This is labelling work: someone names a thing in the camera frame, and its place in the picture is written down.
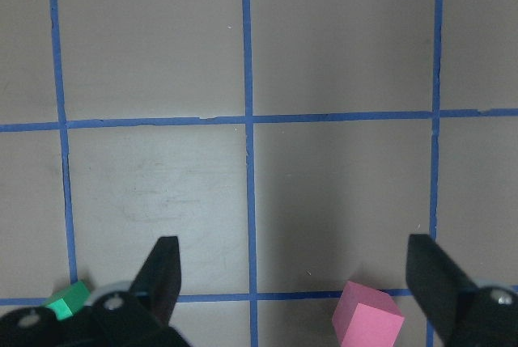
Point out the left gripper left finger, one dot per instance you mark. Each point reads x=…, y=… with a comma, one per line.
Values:
x=157, y=283

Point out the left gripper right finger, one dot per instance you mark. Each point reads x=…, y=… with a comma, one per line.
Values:
x=440, y=287

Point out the pink cube centre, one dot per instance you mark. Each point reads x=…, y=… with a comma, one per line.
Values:
x=366, y=317

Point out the green cube near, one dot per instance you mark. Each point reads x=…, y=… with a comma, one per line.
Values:
x=69, y=301

